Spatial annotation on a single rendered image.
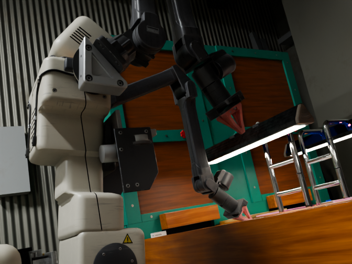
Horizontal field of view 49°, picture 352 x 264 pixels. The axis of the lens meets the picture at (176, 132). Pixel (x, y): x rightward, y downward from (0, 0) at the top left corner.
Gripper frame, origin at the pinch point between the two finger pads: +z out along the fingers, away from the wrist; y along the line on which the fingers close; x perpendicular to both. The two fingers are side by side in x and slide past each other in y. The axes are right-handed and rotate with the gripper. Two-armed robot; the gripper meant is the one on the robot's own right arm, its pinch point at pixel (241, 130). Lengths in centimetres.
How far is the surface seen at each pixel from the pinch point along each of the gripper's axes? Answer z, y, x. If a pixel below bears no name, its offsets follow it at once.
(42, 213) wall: -13, 224, 8
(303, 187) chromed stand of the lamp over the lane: 37, 34, -39
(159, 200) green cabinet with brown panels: 14, 89, -12
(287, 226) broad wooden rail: 25.8, -2.3, 7.1
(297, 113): 8.8, 11.0, -34.9
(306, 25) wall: -20, 134, -255
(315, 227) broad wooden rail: 26.9, -10.8, 7.3
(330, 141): 33, 34, -69
